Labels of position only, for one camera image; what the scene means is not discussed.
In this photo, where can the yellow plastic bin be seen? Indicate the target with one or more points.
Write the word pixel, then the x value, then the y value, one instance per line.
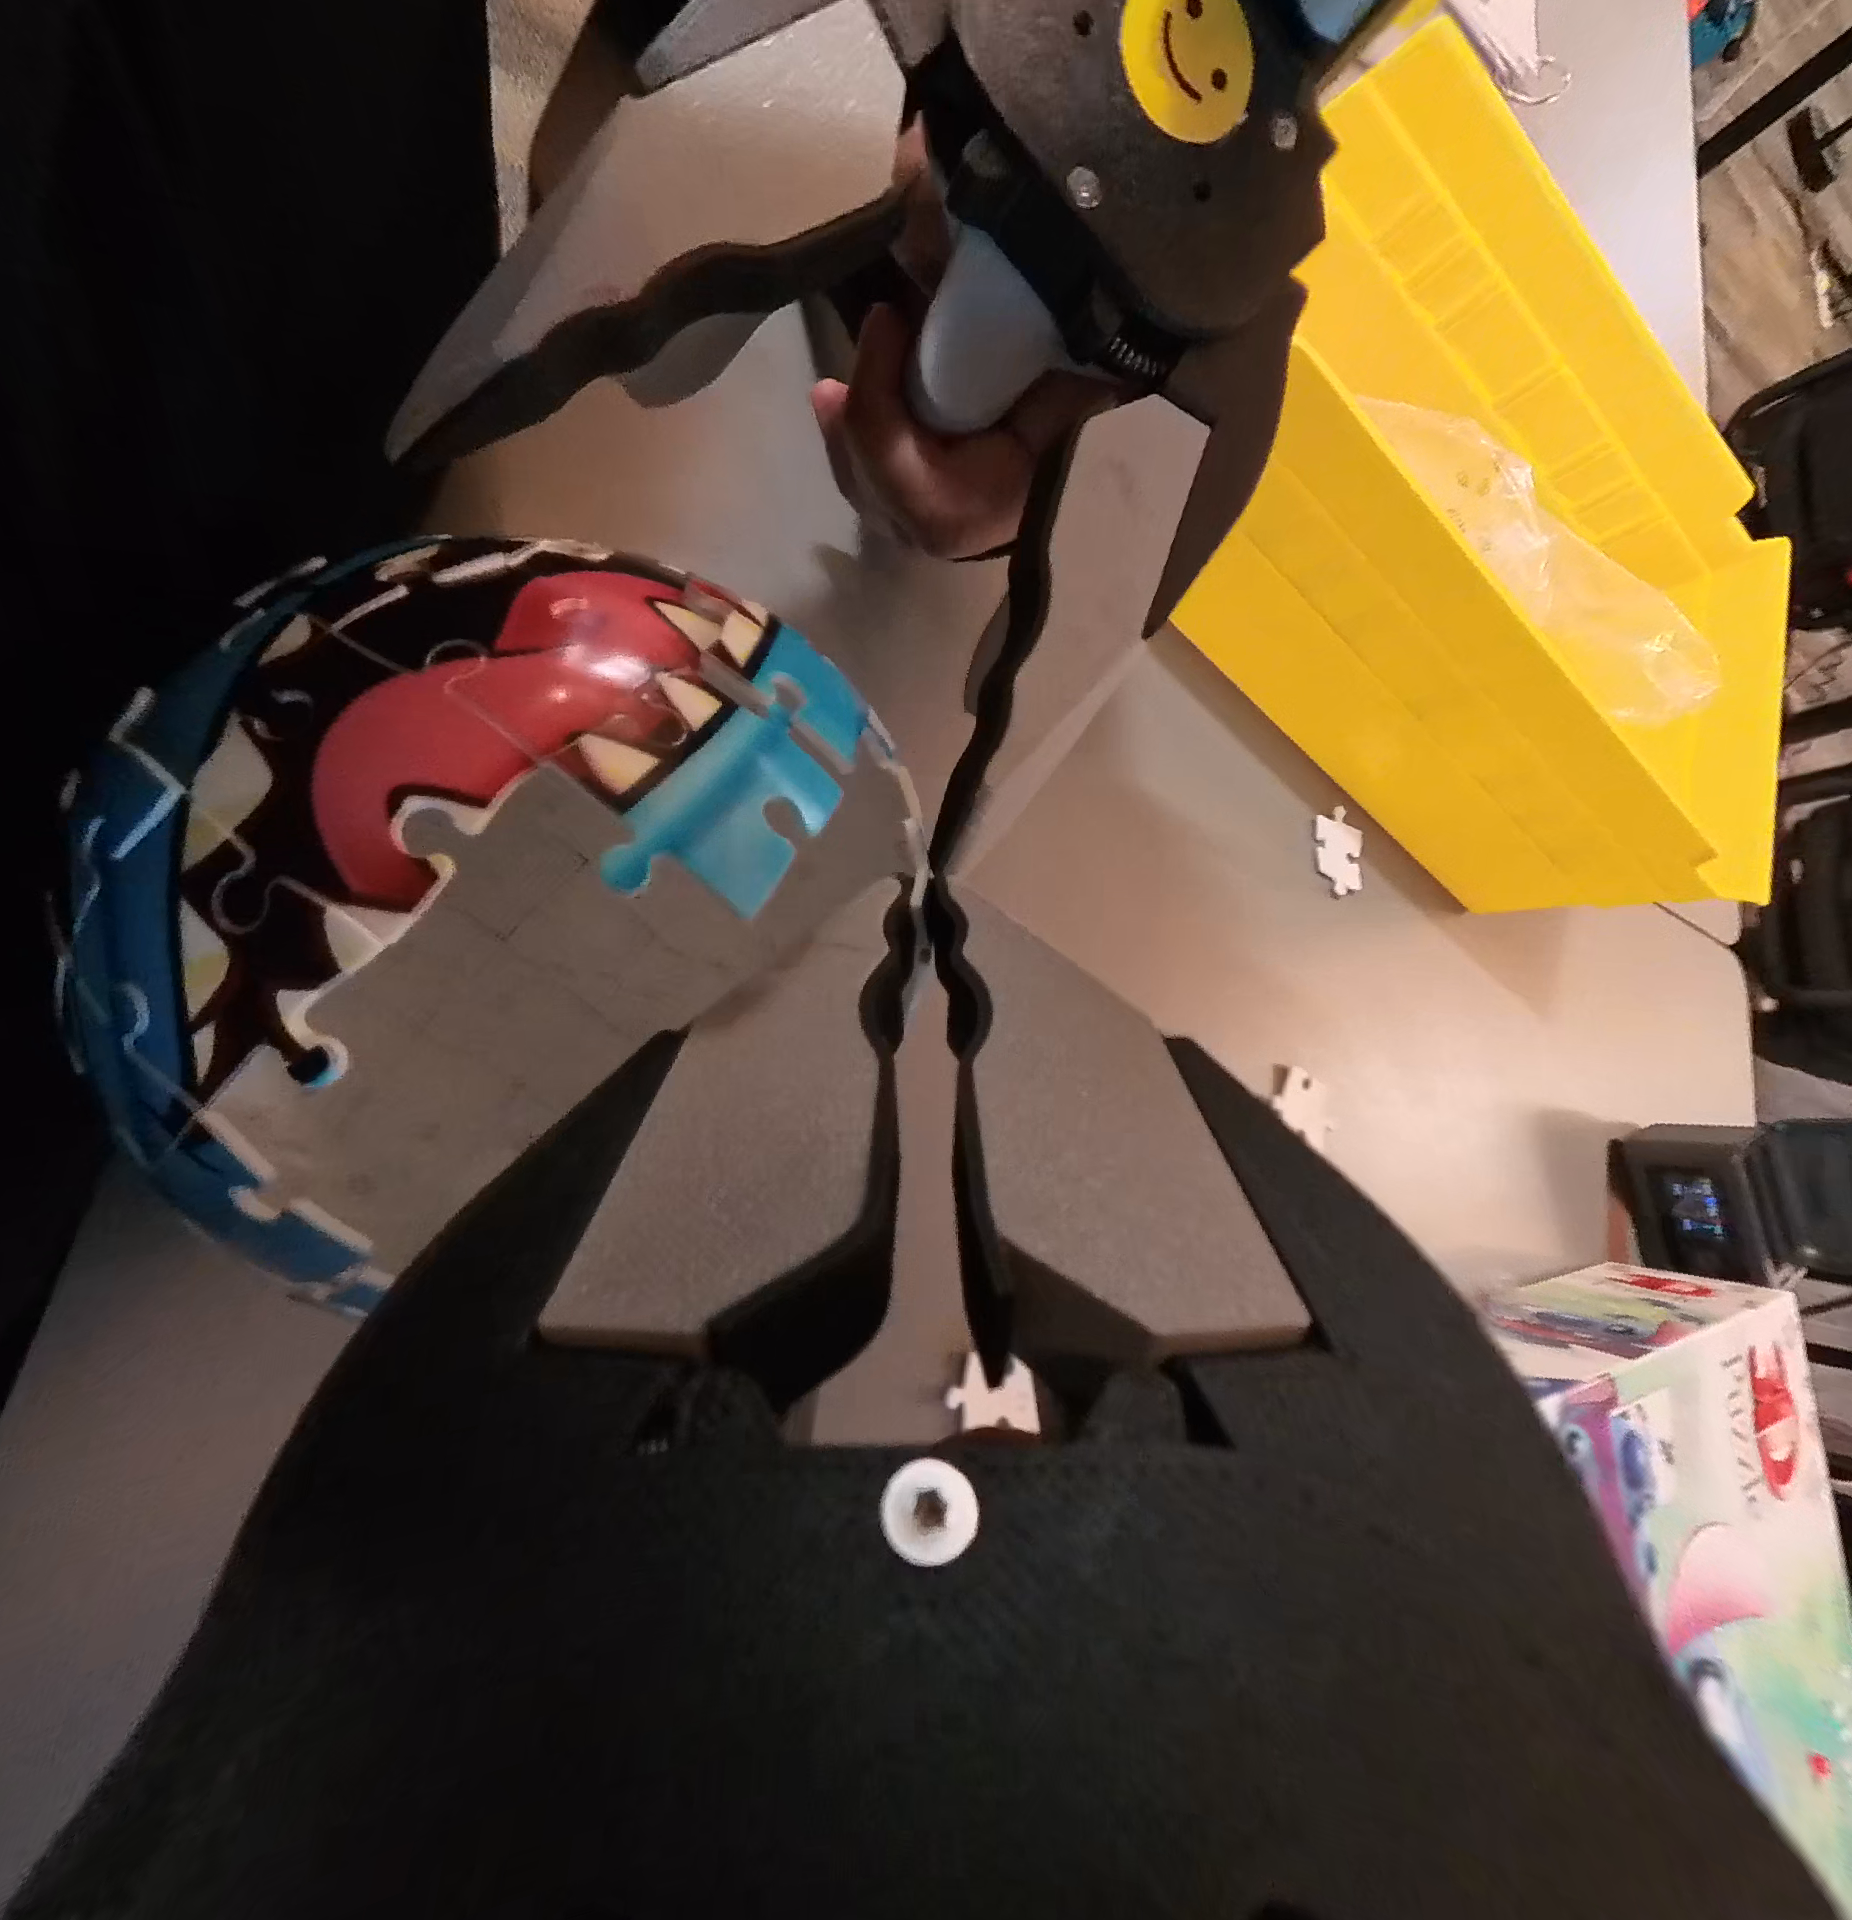
pixel 1393 720

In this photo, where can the black mesh office chair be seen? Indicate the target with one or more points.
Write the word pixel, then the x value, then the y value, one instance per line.
pixel 1824 899
pixel 1810 451

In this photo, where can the clear plastic bag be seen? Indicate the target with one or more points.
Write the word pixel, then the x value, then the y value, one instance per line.
pixel 1556 570

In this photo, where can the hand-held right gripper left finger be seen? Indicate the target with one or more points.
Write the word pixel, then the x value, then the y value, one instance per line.
pixel 714 1185

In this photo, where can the blue monster puzzle ball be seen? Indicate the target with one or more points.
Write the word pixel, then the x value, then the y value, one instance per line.
pixel 491 959

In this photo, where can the black device with screen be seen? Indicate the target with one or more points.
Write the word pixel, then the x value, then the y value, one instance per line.
pixel 1692 1209

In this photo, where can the person's left hand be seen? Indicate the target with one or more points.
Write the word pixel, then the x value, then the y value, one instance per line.
pixel 926 473

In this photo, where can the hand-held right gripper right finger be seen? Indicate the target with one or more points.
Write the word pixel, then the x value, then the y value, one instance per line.
pixel 1136 1185

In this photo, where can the person's black top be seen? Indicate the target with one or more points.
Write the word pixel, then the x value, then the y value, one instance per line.
pixel 191 301

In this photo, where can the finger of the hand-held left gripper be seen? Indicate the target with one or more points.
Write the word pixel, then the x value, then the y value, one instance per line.
pixel 714 164
pixel 1105 554

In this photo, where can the white loose puzzle piece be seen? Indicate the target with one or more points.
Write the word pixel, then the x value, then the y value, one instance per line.
pixel 994 1397
pixel 1302 1102
pixel 1340 851

